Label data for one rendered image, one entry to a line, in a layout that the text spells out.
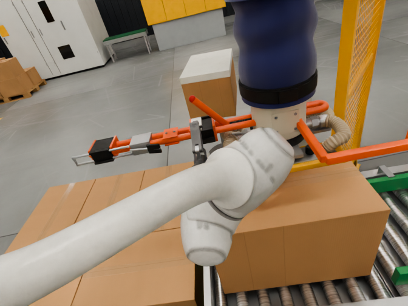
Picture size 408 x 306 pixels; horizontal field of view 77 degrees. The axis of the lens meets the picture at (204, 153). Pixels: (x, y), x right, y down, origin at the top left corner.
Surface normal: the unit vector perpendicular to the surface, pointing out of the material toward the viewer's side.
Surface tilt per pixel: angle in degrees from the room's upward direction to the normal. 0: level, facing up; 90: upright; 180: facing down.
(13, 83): 90
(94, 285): 0
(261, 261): 90
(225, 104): 90
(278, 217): 0
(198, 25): 90
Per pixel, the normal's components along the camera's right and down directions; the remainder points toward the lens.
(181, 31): 0.08, 0.57
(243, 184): 0.12, 0.07
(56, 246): 0.04, -0.62
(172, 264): -0.21, -0.80
